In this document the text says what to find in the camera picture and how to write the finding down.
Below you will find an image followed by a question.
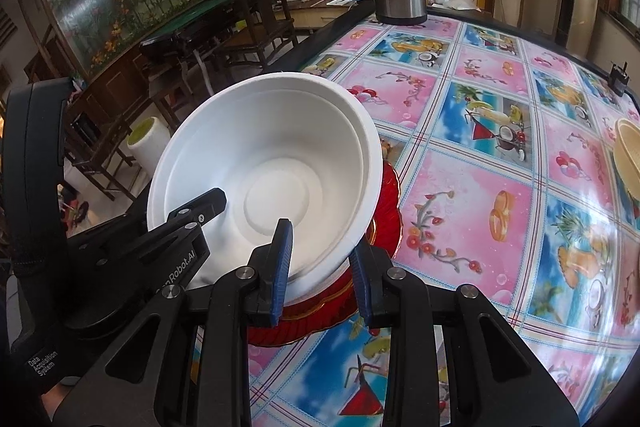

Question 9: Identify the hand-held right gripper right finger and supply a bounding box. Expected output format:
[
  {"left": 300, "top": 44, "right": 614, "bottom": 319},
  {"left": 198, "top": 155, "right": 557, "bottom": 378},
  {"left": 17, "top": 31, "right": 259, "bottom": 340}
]
[{"left": 348, "top": 242, "right": 581, "bottom": 427}]

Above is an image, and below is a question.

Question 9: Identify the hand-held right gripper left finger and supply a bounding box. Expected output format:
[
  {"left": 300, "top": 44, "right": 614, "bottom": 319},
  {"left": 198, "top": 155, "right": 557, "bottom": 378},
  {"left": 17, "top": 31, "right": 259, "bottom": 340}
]
[{"left": 72, "top": 218, "right": 296, "bottom": 427}]

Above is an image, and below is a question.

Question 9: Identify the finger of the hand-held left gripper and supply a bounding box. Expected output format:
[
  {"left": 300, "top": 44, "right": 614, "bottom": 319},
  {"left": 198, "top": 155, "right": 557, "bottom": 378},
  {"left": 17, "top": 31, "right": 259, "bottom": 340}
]
[
  {"left": 100, "top": 223, "right": 208, "bottom": 303},
  {"left": 67, "top": 188, "right": 228, "bottom": 258}
]

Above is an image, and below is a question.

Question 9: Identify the red gold-rimmed plate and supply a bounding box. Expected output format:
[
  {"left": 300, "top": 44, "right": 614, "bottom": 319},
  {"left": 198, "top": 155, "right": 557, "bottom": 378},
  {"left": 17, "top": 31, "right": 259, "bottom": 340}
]
[{"left": 247, "top": 207, "right": 403, "bottom": 348}]

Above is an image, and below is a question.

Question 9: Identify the red ribbed plate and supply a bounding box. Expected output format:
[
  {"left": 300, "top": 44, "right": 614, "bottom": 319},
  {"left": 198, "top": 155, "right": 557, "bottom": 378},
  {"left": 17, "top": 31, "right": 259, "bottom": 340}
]
[{"left": 367, "top": 159, "right": 403, "bottom": 260}]

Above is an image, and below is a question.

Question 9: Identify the small white bowl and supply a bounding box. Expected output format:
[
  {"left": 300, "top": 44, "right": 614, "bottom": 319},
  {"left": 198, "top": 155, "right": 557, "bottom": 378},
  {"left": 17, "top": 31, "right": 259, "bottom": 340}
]
[{"left": 160, "top": 89, "right": 368, "bottom": 283}]

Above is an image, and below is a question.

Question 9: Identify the large white bowl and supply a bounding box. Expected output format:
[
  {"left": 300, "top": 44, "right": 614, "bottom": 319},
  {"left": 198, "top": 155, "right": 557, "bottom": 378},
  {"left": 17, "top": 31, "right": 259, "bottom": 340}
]
[{"left": 146, "top": 73, "right": 383, "bottom": 303}]

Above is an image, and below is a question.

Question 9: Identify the large cream patterned bowl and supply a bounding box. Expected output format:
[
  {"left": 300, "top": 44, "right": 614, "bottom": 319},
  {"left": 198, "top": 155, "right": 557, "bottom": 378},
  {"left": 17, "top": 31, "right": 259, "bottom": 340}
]
[{"left": 612, "top": 117, "right": 640, "bottom": 202}]

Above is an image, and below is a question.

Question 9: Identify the white cylindrical bin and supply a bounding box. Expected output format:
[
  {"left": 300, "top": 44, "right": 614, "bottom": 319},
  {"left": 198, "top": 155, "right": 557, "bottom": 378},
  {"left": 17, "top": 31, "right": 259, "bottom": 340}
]
[{"left": 126, "top": 117, "right": 171, "bottom": 172}]

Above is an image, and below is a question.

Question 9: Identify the printed plastic tablecloth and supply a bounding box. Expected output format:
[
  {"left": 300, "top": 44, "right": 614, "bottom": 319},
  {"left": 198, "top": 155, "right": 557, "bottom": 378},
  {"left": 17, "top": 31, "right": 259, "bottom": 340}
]
[{"left": 247, "top": 7, "right": 640, "bottom": 427}]

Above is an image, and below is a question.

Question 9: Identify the green topped table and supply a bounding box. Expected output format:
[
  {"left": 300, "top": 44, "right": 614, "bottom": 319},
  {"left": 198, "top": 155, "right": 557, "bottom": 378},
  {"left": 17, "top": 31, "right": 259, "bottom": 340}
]
[{"left": 142, "top": 0, "right": 256, "bottom": 58}]

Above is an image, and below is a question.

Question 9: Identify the dark wooden chair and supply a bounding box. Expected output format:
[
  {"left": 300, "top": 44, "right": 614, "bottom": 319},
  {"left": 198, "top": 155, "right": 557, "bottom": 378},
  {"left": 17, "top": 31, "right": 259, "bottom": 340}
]
[{"left": 232, "top": 0, "right": 298, "bottom": 58}]

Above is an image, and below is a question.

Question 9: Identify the small black motor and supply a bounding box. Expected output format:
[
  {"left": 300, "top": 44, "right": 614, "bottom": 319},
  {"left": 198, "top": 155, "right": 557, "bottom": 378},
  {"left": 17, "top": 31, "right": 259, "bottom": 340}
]
[{"left": 607, "top": 62, "right": 632, "bottom": 98}]

